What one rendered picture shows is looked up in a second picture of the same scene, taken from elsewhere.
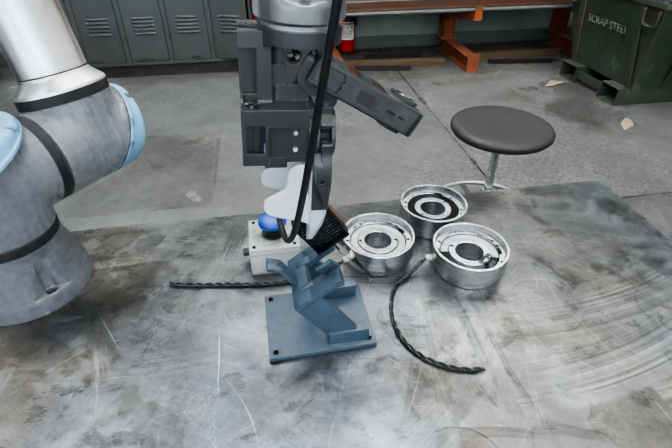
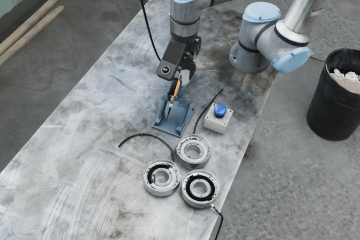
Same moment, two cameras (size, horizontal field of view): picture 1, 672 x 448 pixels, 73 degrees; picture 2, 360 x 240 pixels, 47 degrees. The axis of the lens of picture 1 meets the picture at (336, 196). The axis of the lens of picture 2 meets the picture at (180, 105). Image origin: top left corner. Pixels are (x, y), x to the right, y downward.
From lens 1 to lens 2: 122 cm
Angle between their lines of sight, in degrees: 80
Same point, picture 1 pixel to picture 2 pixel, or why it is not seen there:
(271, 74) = not seen: hidden behind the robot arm
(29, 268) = (237, 46)
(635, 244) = not seen: outside the picture
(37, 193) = (248, 36)
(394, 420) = (125, 115)
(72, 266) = (240, 61)
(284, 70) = not seen: hidden behind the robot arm
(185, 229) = (256, 103)
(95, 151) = (264, 48)
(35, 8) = (296, 4)
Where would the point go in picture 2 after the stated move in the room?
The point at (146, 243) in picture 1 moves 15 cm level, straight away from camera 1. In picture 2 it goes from (254, 89) to (297, 95)
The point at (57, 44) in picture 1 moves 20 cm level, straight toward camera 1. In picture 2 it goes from (290, 17) to (223, 11)
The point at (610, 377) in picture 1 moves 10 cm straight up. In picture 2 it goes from (84, 179) to (80, 159)
